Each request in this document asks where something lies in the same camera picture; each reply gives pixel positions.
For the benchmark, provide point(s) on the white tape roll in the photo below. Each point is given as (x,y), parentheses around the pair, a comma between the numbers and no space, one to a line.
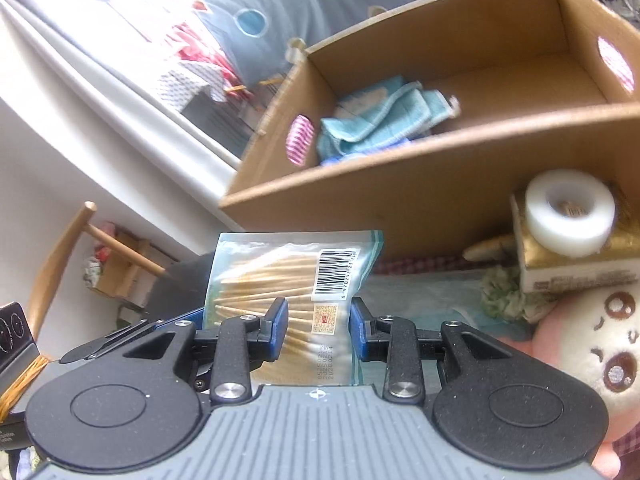
(540,220)

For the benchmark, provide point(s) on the blue patterned bedsheet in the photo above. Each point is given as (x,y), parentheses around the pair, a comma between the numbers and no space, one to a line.
(280,35)

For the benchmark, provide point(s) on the cotton swab packet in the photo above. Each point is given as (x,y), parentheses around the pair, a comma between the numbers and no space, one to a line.
(280,270)

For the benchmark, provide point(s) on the white curtain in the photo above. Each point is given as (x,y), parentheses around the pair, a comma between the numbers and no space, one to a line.
(100,75)

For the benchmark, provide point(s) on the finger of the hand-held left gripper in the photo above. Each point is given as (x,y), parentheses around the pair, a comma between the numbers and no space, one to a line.
(100,347)

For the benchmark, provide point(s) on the tan small object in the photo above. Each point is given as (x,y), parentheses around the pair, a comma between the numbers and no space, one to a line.
(487,247)

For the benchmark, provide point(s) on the small cluttered cardboard box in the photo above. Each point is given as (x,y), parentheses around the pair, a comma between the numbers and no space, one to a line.
(115,280)

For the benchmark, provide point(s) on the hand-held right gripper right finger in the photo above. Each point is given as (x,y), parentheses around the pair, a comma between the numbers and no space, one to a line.
(357,330)

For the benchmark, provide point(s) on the pink hanging clothes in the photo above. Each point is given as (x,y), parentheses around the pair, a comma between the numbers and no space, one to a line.
(200,50)

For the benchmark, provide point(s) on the green scrunchie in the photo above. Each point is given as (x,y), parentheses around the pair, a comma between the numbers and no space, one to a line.
(505,295)

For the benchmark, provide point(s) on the pink plush toy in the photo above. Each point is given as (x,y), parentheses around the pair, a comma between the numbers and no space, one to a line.
(570,340)

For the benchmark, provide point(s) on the white polka-dot cloth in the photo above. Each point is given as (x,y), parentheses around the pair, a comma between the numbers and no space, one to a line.
(185,85)

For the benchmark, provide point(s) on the light blue towel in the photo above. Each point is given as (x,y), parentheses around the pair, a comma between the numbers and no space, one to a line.
(380,120)

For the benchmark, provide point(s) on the wooden chair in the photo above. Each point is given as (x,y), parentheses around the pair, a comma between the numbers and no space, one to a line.
(65,245)

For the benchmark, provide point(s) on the brown cardboard box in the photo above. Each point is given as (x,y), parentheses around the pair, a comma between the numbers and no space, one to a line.
(450,180)

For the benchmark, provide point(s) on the gold tissue pack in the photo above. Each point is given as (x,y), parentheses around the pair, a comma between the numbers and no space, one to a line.
(575,270)

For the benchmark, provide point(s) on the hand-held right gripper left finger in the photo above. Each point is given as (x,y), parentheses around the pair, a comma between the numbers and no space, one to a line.
(280,327)

